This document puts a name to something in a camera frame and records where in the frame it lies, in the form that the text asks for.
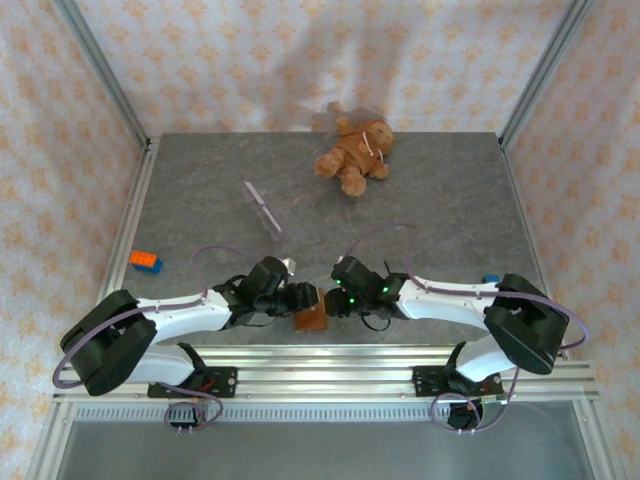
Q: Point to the brown notebook with green cover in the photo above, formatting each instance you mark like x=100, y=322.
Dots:
x=310, y=322

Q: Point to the clear acrylic card stand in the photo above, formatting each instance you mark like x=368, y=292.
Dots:
x=280, y=222

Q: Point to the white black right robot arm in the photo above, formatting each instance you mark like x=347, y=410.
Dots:
x=450, y=305

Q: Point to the blue toy brick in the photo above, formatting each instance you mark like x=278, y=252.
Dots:
x=152, y=269

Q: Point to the blue and black block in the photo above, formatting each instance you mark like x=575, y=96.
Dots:
x=490, y=278

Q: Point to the orange toy brick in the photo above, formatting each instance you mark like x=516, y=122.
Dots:
x=142, y=257

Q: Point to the brown teddy bear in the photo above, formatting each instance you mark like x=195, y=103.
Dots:
x=360, y=150

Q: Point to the aluminium rail bed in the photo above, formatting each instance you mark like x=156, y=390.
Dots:
x=325, y=370

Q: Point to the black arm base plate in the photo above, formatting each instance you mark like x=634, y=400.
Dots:
x=425, y=382
x=225, y=382

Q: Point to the aluminium side rail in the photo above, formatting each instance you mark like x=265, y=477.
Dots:
x=530, y=240
x=125, y=240

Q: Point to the aluminium frame post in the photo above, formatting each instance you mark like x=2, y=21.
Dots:
x=47, y=445
x=545, y=70
x=595, y=440
x=100, y=70

